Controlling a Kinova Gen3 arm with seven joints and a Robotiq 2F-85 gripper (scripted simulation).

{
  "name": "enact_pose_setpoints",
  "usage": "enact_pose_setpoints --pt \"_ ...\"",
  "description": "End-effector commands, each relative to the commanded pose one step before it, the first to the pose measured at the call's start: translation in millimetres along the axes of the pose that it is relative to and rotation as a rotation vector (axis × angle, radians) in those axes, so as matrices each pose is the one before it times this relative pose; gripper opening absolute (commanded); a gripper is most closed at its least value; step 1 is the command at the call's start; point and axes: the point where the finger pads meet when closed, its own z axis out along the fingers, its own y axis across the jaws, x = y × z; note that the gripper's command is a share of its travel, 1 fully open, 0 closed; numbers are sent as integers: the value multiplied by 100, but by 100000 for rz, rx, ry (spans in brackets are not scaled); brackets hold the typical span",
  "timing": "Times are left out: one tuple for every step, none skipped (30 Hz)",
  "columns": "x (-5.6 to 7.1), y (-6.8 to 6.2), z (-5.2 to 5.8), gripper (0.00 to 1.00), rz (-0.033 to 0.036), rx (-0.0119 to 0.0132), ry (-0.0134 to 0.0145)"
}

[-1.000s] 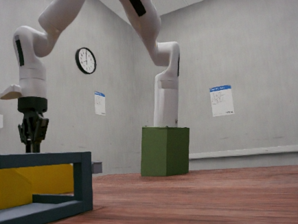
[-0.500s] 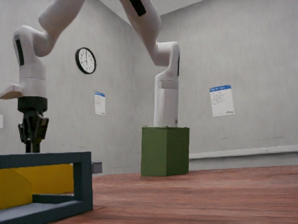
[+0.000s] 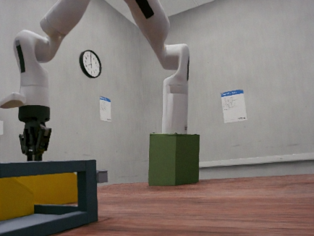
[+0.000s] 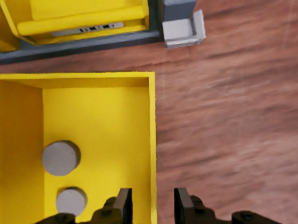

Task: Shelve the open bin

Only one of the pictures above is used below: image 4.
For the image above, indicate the yellow bin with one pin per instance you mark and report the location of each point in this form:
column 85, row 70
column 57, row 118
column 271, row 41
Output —
column 73, row 19
column 110, row 116
column 6, row 35

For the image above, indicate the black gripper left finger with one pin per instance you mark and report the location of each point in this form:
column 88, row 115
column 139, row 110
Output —
column 119, row 207

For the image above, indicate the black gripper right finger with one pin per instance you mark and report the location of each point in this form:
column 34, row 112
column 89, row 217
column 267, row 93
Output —
column 186, row 213

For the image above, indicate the grey steel disc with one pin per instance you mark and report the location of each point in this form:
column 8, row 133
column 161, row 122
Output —
column 61, row 157
column 73, row 199

